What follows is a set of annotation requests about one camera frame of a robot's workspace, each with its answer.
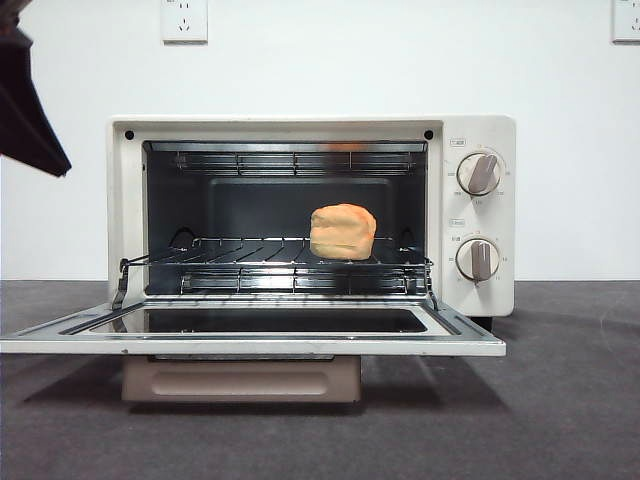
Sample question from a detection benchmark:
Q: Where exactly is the oven door with brown handle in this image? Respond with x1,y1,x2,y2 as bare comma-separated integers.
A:
0,299,507,404

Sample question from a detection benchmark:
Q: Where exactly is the cream temperature knob brown grip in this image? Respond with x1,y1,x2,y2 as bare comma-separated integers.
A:
458,152,504,196

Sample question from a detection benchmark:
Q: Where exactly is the cream toaster oven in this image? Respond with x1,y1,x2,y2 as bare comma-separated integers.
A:
107,114,517,331

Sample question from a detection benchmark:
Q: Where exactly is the metal wire oven rack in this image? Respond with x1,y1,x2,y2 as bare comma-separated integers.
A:
120,235,435,267

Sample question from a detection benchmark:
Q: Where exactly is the golden bread loaf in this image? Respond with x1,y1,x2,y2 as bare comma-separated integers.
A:
309,202,377,261

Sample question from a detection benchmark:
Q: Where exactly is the white wall socket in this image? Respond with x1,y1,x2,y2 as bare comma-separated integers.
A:
612,0,640,44
160,0,209,45

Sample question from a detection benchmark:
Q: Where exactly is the cream timer knob brown grip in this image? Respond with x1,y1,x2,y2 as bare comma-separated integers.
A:
457,237,501,286

